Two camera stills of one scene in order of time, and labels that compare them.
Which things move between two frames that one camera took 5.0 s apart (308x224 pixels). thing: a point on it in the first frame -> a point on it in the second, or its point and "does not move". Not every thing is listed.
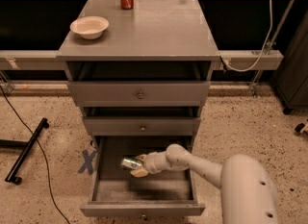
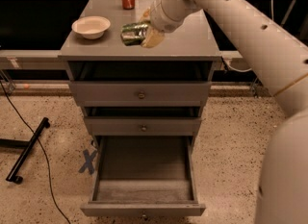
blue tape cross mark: [88, 163] does not move
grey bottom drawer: [118, 192] does not move
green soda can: [131, 162] -> [133, 34]
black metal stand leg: [25, 145] does not move
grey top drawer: [140, 84] does not move
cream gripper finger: [141, 172] -> [153, 37]
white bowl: [89, 27] does not move
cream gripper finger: [141, 157] -> [145, 15]
